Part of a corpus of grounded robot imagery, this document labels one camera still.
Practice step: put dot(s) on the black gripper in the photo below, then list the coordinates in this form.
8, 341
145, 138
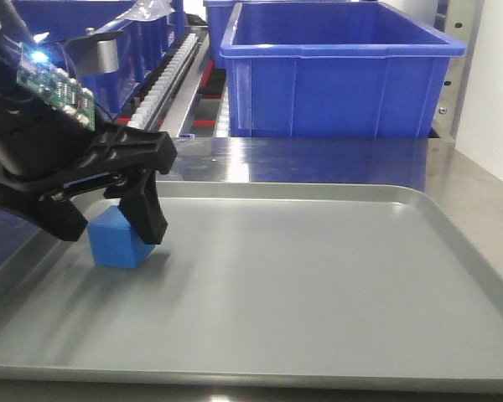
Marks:
49, 153

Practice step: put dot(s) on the blue foam cube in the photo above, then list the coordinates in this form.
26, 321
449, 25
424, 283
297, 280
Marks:
114, 242

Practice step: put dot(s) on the green circuit board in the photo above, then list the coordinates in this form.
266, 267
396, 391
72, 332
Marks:
55, 87

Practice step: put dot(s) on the large blue bin left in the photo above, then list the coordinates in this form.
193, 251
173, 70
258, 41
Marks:
141, 50

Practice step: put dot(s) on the large blue bin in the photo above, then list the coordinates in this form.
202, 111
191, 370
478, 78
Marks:
141, 50
333, 69

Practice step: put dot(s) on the clear plastic bag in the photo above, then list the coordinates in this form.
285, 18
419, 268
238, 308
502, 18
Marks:
148, 10

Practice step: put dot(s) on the blue bin rear centre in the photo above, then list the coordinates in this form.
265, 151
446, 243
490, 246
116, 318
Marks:
220, 17

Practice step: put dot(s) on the grey plastic tray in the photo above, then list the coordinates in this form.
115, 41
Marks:
269, 284

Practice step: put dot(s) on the large blue bin right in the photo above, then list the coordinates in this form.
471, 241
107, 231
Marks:
333, 69

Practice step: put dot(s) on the white roller conveyor rail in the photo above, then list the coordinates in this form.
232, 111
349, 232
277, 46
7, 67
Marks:
146, 115

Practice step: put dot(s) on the perforated metal shelf post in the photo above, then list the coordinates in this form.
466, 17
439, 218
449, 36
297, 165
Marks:
460, 19

